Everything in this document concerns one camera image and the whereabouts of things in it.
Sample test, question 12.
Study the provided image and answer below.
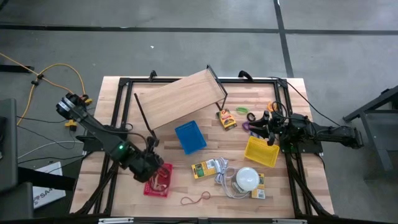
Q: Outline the black floor bracket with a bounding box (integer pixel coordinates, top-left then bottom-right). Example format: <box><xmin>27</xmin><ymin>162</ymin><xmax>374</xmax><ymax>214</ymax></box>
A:
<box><xmin>0</xmin><ymin>64</ymin><xmax>35</xmax><ymax>73</ymax></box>

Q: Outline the black metal table frame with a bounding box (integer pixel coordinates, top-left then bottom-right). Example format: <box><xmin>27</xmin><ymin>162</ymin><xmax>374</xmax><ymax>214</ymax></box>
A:
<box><xmin>70</xmin><ymin>76</ymin><xmax>336</xmax><ymax>218</ymax></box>

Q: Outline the thin rubber band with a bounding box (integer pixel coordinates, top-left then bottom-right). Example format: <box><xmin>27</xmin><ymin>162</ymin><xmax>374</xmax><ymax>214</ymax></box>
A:
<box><xmin>180</xmin><ymin>190</ymin><xmax>212</xmax><ymax>207</ymax></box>

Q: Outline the black side table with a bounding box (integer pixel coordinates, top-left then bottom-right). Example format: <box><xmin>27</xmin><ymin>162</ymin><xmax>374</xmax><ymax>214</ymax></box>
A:
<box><xmin>343</xmin><ymin>84</ymin><xmax>398</xmax><ymax>183</ymax></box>

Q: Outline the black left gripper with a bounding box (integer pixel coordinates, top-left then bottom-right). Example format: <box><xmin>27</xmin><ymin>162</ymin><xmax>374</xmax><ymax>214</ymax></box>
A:
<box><xmin>129</xmin><ymin>136</ymin><xmax>165</xmax><ymax>184</ymax></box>

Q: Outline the yellow extension cord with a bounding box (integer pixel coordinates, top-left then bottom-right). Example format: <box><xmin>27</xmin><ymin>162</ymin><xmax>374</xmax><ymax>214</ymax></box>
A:
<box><xmin>0</xmin><ymin>52</ymin><xmax>94</xmax><ymax>131</ymax></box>

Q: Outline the white floor cable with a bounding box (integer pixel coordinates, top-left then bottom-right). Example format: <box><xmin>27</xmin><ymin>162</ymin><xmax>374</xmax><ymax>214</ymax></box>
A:
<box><xmin>17</xmin><ymin>140</ymin><xmax>86</xmax><ymax>160</ymax></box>

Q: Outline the white mushroom table lamp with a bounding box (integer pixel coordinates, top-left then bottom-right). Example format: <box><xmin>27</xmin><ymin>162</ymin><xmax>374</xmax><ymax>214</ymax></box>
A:
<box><xmin>231</xmin><ymin>166</ymin><xmax>261</xmax><ymax>196</ymax></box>

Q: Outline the black stand leg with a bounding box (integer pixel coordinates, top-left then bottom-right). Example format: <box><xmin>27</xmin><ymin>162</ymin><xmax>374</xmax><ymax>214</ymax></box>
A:
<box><xmin>17</xmin><ymin>166</ymin><xmax>77</xmax><ymax>191</ymax></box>

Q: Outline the blue plastic basket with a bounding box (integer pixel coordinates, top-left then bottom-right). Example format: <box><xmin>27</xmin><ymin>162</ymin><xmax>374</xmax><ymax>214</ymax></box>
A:
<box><xmin>174</xmin><ymin>120</ymin><xmax>208</xmax><ymax>156</ymax></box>

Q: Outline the yellow green crayon box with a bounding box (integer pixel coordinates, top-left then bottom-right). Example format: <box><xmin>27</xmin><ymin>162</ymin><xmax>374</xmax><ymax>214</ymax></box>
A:
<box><xmin>250</xmin><ymin>173</ymin><xmax>267</xmax><ymax>200</ymax></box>
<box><xmin>190</xmin><ymin>159</ymin><xmax>219</xmax><ymax>180</ymax></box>

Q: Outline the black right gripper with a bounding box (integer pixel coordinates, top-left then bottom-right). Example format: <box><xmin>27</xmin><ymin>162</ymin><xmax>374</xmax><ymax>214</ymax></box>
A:
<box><xmin>248</xmin><ymin>110</ymin><xmax>293</xmax><ymax>147</ymax></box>

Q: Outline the white printed carton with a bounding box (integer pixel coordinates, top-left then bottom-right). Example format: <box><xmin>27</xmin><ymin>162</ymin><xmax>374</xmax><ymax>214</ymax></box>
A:
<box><xmin>32</xmin><ymin>161</ymin><xmax>67</xmax><ymax>210</ymax></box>

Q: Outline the silver metal bracket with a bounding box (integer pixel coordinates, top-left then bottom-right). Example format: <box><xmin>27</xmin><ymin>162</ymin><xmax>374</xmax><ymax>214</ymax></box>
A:
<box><xmin>272</xmin><ymin>218</ymin><xmax>308</xmax><ymax>224</ymax></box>
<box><xmin>98</xmin><ymin>217</ymin><xmax>134</xmax><ymax>224</ymax></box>

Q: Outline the wooden desk shelf riser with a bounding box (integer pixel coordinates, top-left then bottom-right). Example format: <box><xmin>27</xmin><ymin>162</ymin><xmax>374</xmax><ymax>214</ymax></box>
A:
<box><xmin>133</xmin><ymin>64</ymin><xmax>229</xmax><ymax>141</ymax></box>

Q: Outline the red plastic basket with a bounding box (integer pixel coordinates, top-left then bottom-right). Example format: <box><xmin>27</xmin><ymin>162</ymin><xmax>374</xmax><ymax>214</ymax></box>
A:
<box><xmin>143</xmin><ymin>162</ymin><xmax>174</xmax><ymax>198</ymax></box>

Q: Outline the yellow plastic basket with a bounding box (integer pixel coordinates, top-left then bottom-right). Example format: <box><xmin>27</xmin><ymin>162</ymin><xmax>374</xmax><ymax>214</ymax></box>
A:
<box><xmin>244</xmin><ymin>136</ymin><xmax>280</xmax><ymax>169</ymax></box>

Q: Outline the orange snack packet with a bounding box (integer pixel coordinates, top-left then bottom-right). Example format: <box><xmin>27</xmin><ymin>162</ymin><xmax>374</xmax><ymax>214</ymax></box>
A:
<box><xmin>216</xmin><ymin>108</ymin><xmax>238</xmax><ymax>131</ymax></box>

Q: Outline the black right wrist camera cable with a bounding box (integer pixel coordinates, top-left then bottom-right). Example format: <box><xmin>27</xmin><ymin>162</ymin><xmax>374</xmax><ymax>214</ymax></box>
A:
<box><xmin>270</xmin><ymin>101</ymin><xmax>290</xmax><ymax>131</ymax></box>

